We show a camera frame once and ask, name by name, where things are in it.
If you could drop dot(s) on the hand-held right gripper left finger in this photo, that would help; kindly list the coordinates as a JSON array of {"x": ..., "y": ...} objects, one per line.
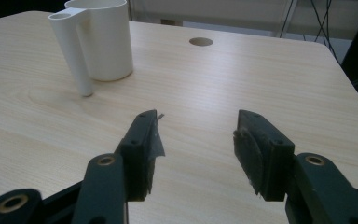
[{"x": 136, "y": 161}]

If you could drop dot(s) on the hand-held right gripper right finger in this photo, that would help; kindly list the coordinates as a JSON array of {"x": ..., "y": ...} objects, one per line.
[{"x": 268, "y": 155}]

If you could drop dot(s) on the white metal stand leg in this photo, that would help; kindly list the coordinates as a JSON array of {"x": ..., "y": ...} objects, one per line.
[{"x": 281, "y": 18}]

